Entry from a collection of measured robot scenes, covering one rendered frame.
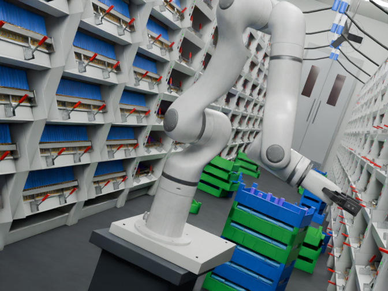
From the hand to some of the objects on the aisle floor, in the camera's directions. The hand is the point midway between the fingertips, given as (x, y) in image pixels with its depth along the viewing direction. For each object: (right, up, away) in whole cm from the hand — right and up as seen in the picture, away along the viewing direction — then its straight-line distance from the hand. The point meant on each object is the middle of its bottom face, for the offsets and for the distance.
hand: (354, 207), depth 164 cm
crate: (-22, -50, +108) cm, 121 cm away
